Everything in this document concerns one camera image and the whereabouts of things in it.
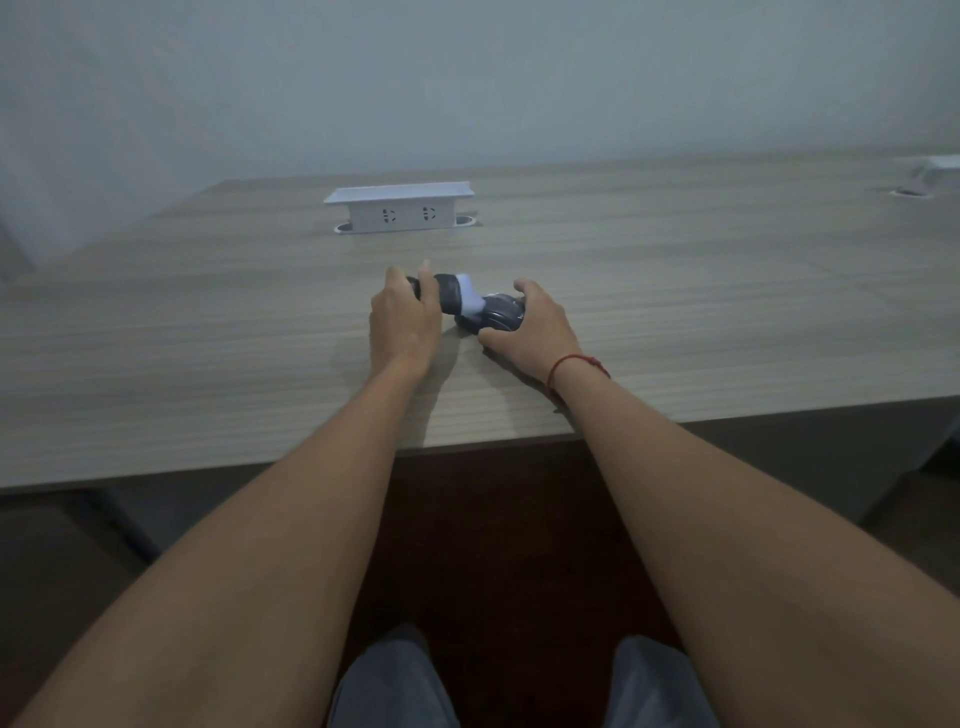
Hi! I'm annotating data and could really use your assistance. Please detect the person's right forearm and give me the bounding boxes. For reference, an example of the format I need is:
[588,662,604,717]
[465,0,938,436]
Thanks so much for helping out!
[546,358,960,728]

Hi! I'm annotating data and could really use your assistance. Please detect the white desktop power socket box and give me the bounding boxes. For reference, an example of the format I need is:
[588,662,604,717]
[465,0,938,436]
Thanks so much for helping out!
[323,182,479,236]
[891,154,960,199]

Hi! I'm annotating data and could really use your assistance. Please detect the person's right hand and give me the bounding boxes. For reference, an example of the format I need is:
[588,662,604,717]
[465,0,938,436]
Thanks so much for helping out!
[477,279,588,390]

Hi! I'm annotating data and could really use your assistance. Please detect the dark grey sock white toe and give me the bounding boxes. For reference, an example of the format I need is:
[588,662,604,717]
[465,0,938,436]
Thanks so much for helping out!
[405,273,487,319]

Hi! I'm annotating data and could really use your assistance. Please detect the person's left forearm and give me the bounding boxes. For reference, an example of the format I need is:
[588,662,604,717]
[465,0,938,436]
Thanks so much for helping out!
[11,358,430,728]

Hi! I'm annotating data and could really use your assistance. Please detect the red string bracelet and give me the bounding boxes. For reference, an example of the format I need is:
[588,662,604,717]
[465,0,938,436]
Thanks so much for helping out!
[546,354,612,410]

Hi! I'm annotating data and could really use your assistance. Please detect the person's grey trousers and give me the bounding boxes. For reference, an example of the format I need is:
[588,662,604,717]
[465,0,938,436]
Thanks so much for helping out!
[327,624,723,728]

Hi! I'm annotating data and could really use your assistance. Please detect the grey table leg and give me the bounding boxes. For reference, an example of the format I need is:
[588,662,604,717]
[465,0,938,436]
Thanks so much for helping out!
[88,486,165,564]

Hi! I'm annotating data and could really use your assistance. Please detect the person's left hand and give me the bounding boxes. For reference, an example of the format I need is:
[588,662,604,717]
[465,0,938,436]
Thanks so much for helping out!
[369,260,444,378]

